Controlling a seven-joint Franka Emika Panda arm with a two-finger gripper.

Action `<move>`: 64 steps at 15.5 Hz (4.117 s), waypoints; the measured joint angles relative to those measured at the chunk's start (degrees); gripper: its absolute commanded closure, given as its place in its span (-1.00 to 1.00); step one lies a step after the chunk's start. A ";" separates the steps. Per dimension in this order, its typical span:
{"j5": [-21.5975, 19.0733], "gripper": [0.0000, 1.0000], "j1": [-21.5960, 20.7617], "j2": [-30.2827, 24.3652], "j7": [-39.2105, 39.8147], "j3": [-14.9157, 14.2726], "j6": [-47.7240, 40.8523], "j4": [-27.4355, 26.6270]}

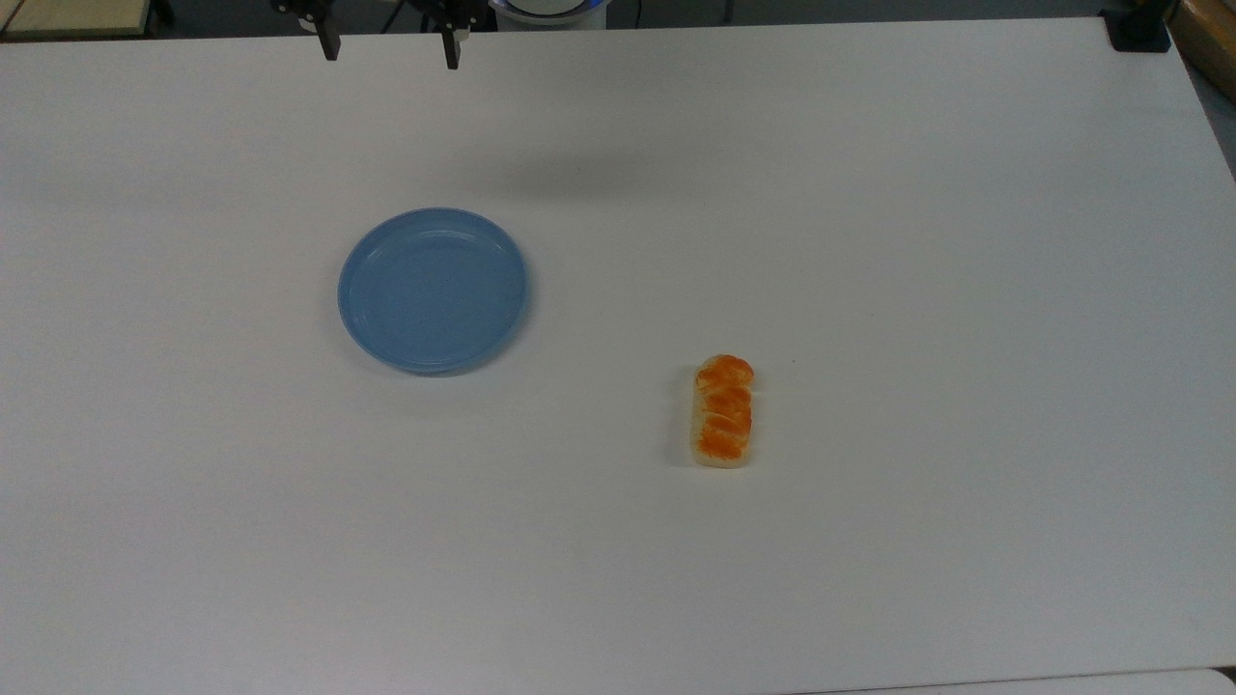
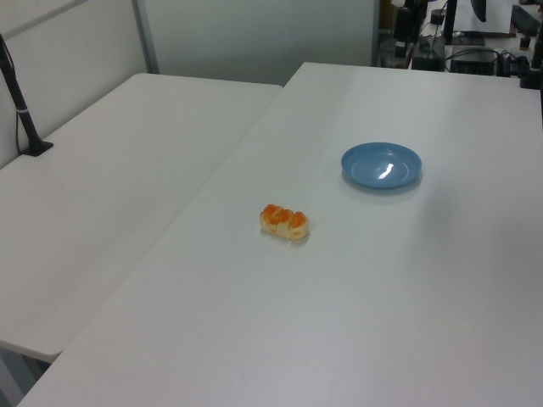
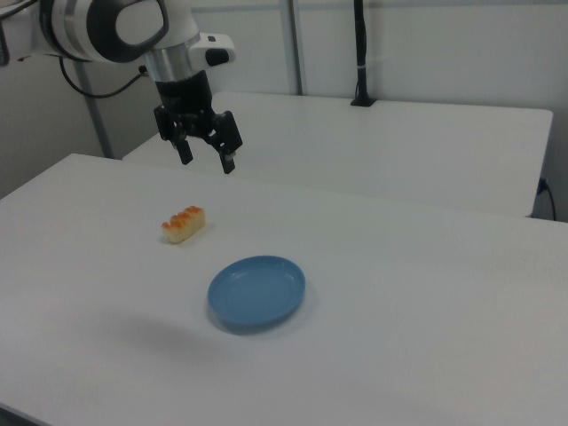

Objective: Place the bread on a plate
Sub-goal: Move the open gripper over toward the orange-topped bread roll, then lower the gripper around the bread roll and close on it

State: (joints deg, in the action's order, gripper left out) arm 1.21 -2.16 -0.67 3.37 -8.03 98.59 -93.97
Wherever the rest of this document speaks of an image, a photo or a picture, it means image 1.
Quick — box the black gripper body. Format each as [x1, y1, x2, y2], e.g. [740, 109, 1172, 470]
[273, 0, 492, 30]

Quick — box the black clamp camera mount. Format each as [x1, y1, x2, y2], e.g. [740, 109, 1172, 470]
[1107, 0, 1173, 54]

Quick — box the beige table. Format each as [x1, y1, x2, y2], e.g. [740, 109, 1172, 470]
[0, 0, 155, 42]

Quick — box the blue round plate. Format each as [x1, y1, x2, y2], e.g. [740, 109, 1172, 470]
[337, 208, 530, 375]

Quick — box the orange glazed bread loaf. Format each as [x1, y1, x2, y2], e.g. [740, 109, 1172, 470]
[689, 354, 756, 470]

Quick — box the light wooden furniture piece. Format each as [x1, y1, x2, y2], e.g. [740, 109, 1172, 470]
[1168, 0, 1236, 102]

